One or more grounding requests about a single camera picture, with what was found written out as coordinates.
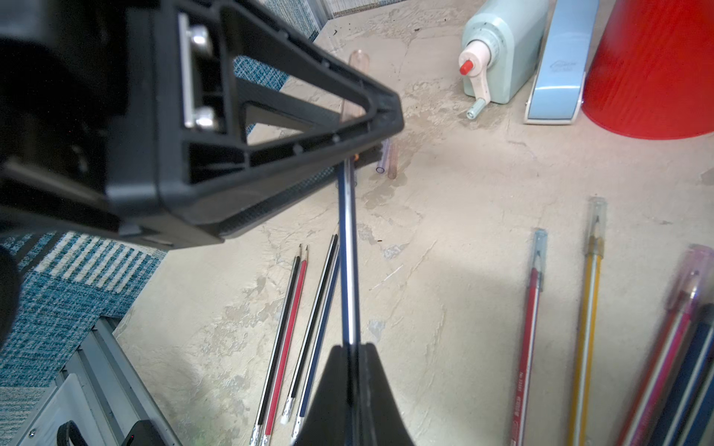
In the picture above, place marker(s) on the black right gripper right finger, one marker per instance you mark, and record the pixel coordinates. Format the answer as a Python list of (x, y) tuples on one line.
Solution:
[(379, 419)]

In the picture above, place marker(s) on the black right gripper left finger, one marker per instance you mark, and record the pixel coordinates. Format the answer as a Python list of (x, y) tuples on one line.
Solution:
[(325, 423)]

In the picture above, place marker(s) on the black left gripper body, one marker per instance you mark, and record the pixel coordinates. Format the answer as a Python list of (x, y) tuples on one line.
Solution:
[(80, 118)]

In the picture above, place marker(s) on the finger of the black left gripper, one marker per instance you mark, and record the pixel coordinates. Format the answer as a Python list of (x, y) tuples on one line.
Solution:
[(225, 143), (267, 208)]

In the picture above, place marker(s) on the black striped pencil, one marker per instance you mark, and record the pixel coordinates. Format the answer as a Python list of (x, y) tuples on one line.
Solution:
[(265, 398), (302, 373)]

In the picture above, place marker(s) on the blue pencil orange cap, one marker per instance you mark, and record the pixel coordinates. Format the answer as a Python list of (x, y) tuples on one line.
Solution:
[(348, 258)]

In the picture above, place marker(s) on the red striped pencil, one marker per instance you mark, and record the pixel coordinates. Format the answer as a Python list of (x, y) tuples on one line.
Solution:
[(286, 334)]

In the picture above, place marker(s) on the purple clear pencil cap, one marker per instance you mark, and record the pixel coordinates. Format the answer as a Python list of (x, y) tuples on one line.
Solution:
[(384, 161)]

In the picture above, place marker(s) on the blue pencil pink cap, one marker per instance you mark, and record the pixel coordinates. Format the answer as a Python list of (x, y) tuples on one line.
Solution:
[(316, 349)]

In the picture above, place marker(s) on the pink clear pencil cap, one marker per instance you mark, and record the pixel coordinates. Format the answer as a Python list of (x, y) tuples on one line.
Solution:
[(392, 167)]

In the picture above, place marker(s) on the red pencil blue cap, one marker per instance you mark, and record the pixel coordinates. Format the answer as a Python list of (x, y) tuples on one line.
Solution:
[(533, 292)]

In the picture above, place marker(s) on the light blue eraser box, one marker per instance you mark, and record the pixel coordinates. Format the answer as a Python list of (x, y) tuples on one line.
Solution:
[(557, 91)]

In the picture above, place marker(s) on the yellow striped pencil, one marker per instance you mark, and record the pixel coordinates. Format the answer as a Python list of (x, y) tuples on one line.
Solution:
[(594, 254)]

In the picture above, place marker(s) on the blue pencil violet cap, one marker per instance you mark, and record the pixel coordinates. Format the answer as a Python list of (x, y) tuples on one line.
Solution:
[(701, 410)]

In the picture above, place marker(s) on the red pencil purple cap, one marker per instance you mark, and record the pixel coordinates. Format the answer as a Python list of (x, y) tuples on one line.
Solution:
[(687, 289)]

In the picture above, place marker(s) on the red pencil holder cup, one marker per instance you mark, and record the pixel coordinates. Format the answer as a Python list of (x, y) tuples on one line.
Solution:
[(652, 73)]

